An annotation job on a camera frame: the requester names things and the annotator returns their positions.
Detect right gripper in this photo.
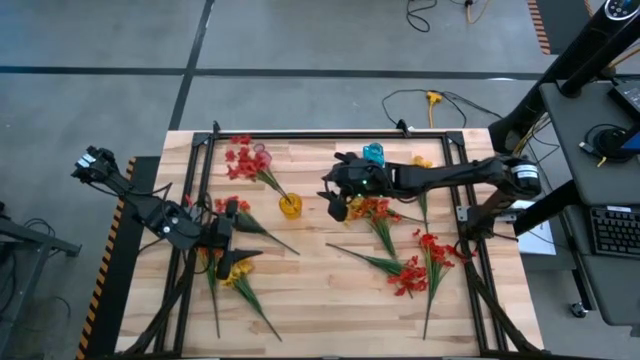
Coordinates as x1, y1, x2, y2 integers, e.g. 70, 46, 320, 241
317, 151, 397, 223

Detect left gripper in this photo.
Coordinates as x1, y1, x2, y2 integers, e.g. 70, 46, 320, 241
198, 198, 265, 280

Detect yellow artificial flower stem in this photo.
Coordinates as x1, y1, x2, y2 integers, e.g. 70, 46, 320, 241
410, 154, 435, 232
219, 257, 283, 343
343, 194, 427, 225

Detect orange artificial flower stem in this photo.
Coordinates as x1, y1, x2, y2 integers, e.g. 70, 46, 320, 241
213, 194, 301, 257
359, 196, 416, 300
195, 244, 224, 339

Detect red artificial flower stem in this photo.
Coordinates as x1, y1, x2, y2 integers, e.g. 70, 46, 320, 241
412, 228, 476, 342
223, 133, 294, 204
325, 242, 430, 299

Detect blue glass vase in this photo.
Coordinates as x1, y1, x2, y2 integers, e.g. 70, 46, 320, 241
362, 142, 386, 168

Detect yellow glass vase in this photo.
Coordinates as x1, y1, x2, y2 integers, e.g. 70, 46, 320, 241
278, 192, 304, 220

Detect pink glass vase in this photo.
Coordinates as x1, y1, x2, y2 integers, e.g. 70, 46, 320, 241
252, 143, 274, 172

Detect yellow power plug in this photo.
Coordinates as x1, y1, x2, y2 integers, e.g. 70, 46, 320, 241
425, 90, 445, 129

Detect hazard striped black base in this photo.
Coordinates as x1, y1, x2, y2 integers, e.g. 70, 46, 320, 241
74, 155, 161, 360

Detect white paper sheet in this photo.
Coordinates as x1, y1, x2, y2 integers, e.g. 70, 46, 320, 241
514, 199, 557, 257

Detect grey desk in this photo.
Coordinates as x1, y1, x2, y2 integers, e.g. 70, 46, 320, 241
538, 79, 640, 326

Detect black tower fan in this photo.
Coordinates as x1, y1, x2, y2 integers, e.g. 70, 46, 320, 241
487, 0, 640, 156

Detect hazard striped floor mat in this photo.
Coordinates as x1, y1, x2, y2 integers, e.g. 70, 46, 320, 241
527, 0, 596, 56

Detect black round device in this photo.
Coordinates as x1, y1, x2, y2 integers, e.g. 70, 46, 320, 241
594, 127, 632, 162

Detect black keyboard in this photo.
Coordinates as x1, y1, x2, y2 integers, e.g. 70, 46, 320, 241
588, 204, 640, 260

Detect blue flat object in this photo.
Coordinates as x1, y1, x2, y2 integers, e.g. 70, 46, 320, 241
619, 130, 640, 154

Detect black laptop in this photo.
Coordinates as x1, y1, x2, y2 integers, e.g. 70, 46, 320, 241
607, 79, 640, 121

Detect black floor cable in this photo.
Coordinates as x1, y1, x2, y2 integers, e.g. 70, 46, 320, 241
381, 88, 469, 129
405, 0, 439, 34

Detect floor cable bundle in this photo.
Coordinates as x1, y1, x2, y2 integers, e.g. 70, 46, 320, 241
499, 112, 561, 179

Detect yellow floor cable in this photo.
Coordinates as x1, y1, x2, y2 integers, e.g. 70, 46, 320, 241
463, 0, 492, 26

